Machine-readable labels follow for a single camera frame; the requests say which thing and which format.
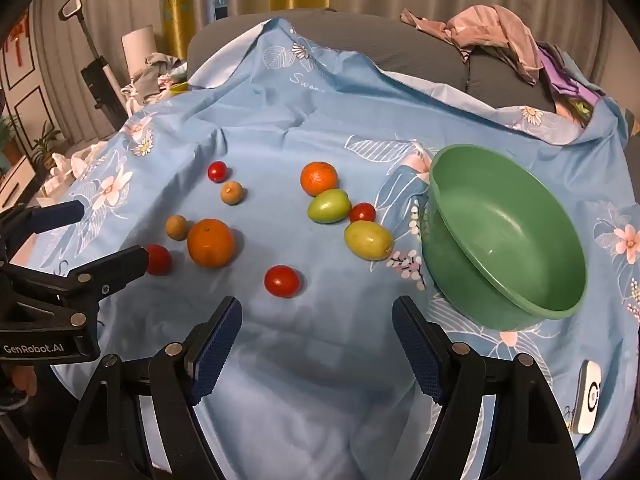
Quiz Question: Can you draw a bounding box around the white paper roll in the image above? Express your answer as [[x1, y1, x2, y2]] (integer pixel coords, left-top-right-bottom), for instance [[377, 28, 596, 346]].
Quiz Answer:
[[121, 26, 159, 81]]

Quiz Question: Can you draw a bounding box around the green plastic bowl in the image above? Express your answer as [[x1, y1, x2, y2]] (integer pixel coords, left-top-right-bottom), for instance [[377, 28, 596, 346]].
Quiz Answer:
[[421, 144, 587, 332]]

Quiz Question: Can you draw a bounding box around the large orange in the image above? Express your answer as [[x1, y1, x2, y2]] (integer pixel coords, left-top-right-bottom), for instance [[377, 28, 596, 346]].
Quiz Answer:
[[187, 218, 236, 268]]

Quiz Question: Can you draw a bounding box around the pink cloth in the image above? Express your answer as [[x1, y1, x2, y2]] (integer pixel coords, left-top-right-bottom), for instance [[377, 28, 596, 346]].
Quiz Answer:
[[400, 4, 543, 86]]

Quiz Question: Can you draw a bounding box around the potted green plant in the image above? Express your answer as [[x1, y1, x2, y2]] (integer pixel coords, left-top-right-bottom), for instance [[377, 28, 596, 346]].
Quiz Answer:
[[30, 122, 64, 169]]

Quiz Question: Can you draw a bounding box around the white remote device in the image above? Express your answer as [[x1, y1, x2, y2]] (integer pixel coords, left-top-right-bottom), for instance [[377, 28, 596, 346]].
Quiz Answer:
[[570, 360, 603, 436]]

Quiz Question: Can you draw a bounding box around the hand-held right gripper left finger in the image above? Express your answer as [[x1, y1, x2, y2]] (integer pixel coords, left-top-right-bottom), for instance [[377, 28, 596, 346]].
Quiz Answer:
[[55, 296, 243, 480]]

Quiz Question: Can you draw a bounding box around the black upright vacuum cleaner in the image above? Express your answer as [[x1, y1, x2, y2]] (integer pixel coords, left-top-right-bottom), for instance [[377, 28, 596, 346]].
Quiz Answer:
[[59, 0, 129, 137]]

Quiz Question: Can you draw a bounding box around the small orange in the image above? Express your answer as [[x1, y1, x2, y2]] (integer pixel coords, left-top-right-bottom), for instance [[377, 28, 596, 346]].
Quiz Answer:
[[300, 161, 339, 197]]

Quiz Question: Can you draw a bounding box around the brown longan fruit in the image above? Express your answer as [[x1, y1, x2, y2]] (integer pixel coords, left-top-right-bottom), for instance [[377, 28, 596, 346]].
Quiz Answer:
[[220, 181, 245, 206], [165, 215, 189, 241]]

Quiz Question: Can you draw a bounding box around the heap of mixed clothes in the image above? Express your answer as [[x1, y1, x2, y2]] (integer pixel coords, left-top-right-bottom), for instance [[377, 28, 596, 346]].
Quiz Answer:
[[120, 52, 190, 111]]

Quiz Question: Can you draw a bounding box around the white crumpled cloth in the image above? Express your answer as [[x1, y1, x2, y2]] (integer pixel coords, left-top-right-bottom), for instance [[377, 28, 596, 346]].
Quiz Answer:
[[42, 141, 109, 197]]

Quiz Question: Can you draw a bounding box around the person's left hand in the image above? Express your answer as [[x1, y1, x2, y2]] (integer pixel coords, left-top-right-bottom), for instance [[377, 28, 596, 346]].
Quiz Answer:
[[9, 366, 40, 398]]

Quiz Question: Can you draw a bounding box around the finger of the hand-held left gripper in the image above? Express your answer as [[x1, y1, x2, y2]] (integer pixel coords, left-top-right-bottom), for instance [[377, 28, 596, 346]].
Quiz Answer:
[[0, 244, 151, 332], [0, 199, 86, 262]]

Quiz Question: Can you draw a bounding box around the yellow-green mango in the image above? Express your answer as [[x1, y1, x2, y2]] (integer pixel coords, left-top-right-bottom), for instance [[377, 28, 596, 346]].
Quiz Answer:
[[344, 220, 395, 261]]

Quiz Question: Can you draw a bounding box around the purple cloth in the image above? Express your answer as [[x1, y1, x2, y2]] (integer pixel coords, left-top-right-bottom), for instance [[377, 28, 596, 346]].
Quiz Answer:
[[537, 42, 608, 111]]

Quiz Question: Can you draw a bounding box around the blue floral bedsheet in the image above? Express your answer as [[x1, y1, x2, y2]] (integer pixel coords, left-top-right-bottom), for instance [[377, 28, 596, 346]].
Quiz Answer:
[[20, 17, 633, 480]]

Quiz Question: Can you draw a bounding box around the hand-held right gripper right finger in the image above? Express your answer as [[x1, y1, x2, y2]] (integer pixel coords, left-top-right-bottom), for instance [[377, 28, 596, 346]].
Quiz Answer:
[[391, 296, 583, 480]]

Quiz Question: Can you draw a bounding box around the grey sofa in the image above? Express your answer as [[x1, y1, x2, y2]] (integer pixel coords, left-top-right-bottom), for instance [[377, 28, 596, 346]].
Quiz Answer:
[[186, 9, 566, 116]]

